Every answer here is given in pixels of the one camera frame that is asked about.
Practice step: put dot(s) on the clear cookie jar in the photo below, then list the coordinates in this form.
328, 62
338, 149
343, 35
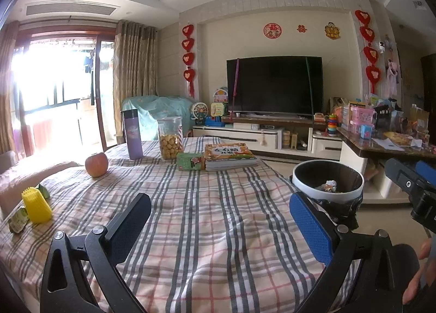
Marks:
170, 142

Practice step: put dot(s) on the beige curtain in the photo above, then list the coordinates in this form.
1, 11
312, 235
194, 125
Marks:
134, 74
8, 95

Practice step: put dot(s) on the cartoon wall decal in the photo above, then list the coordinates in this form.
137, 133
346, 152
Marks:
332, 31

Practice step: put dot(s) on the marble top side counter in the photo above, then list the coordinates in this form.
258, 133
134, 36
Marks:
354, 159

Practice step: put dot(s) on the wide ceiling air vent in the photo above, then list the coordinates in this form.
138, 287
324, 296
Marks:
71, 10

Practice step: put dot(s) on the white television cabinet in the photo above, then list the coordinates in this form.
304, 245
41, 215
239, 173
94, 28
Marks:
245, 136

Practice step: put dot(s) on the silver wrapper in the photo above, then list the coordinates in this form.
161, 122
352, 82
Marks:
329, 186

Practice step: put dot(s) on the toy house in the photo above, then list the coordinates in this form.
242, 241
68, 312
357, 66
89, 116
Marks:
220, 95

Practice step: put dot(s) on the pink sofa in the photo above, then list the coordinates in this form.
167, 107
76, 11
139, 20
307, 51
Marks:
37, 173

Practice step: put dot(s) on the purple bottle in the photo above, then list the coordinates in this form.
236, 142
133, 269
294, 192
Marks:
133, 136

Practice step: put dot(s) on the white paper sheet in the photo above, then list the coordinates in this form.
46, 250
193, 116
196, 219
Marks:
385, 142

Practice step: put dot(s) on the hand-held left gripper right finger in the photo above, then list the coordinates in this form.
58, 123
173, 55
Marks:
313, 228

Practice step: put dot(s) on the white wall camera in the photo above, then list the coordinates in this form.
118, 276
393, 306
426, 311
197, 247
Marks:
383, 46

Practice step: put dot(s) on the person's right hand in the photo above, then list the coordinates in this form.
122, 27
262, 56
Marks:
415, 287

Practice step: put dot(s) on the black television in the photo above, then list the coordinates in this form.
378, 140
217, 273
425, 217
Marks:
274, 85

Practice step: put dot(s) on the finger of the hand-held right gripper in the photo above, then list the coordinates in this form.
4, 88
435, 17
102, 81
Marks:
427, 170
405, 176

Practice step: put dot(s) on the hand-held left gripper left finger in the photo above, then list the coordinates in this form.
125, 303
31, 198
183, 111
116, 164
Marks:
131, 228

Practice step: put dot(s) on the ferris wheel toy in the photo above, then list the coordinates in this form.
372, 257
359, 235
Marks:
199, 112

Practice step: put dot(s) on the green box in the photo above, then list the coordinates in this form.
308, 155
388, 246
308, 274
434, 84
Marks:
190, 161

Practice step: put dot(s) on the small red wall decal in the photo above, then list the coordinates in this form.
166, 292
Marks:
301, 28

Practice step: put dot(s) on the pink toy box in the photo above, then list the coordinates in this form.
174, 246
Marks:
361, 117

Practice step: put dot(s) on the white waste bin black liner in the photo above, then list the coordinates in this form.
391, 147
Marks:
306, 190

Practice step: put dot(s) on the yellow green toy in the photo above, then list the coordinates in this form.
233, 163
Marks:
217, 110

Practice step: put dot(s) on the yellow plastic toy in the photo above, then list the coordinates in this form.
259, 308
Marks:
35, 207

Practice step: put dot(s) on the orange cover picture book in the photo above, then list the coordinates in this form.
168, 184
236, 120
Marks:
228, 153

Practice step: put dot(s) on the small blue toy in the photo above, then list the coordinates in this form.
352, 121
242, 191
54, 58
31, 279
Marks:
367, 131

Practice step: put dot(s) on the round red wall decal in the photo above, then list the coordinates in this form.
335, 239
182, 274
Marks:
272, 30

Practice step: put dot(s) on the teal covered furniture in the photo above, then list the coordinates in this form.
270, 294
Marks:
153, 112

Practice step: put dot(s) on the sliding glass door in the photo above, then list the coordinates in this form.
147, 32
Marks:
61, 88

